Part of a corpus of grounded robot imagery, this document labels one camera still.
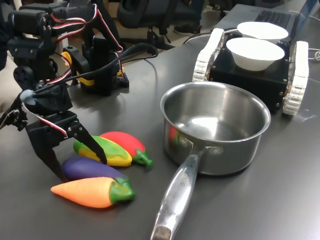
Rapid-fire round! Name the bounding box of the purple toy aubergine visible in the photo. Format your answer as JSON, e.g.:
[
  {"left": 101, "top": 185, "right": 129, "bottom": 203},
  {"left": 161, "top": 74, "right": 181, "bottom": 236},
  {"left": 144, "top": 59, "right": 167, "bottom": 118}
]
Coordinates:
[{"left": 61, "top": 156, "right": 130, "bottom": 185}]

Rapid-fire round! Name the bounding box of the yellow green toy corn cob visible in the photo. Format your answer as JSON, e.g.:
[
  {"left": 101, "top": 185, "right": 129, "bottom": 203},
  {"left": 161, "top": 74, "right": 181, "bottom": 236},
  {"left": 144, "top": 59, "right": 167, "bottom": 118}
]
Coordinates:
[{"left": 72, "top": 135, "right": 133, "bottom": 168}]

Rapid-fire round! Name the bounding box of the red toy chilli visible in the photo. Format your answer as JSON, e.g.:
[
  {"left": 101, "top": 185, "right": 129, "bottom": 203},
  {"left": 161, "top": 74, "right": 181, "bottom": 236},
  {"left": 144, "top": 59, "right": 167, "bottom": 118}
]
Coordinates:
[{"left": 99, "top": 131, "right": 154, "bottom": 168}]

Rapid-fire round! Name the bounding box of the orange toy carrot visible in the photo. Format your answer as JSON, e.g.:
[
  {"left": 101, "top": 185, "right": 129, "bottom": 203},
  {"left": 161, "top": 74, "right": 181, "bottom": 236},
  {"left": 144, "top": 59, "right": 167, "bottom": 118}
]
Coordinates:
[{"left": 50, "top": 176, "right": 137, "bottom": 209}]

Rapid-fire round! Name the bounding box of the person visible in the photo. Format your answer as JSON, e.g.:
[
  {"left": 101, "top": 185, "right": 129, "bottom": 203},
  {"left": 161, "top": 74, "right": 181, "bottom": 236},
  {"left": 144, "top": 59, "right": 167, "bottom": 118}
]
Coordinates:
[{"left": 0, "top": 0, "right": 15, "bottom": 72}]

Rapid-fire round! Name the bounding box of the black office chair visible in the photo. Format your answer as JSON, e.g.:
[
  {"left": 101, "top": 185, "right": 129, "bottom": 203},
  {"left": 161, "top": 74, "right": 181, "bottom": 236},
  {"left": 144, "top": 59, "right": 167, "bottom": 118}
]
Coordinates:
[{"left": 117, "top": 0, "right": 201, "bottom": 51}]

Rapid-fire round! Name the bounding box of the person's leg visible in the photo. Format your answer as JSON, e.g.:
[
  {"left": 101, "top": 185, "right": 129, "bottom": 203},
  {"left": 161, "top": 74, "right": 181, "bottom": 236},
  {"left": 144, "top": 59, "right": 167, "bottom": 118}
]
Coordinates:
[{"left": 173, "top": 0, "right": 206, "bottom": 35}]

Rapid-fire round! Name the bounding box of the black vehicle with white tracks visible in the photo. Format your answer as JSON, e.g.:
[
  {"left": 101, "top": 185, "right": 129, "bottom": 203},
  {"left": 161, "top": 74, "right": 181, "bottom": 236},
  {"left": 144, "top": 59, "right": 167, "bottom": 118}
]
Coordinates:
[{"left": 191, "top": 27, "right": 310, "bottom": 116}]

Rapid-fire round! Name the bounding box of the white bowl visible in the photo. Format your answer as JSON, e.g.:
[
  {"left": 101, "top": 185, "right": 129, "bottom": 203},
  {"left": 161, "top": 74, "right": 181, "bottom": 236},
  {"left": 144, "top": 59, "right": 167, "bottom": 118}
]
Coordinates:
[
  {"left": 236, "top": 21, "right": 290, "bottom": 45},
  {"left": 225, "top": 37, "right": 286, "bottom": 72}
]

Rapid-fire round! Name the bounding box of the grey laptop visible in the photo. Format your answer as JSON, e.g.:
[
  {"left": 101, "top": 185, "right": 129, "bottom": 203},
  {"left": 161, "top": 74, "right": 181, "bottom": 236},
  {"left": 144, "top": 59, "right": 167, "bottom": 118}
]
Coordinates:
[{"left": 215, "top": 0, "right": 320, "bottom": 41}]

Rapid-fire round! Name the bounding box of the steel pan with long handle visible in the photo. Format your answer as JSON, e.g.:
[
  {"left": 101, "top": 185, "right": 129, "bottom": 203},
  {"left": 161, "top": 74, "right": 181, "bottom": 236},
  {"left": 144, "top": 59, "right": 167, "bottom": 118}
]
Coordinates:
[{"left": 149, "top": 81, "right": 272, "bottom": 240}]

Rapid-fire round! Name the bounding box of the thin grey cable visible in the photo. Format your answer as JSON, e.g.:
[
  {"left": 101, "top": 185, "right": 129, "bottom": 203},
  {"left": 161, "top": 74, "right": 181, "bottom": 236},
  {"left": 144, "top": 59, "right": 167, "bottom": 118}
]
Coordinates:
[{"left": 307, "top": 47, "right": 320, "bottom": 62}]

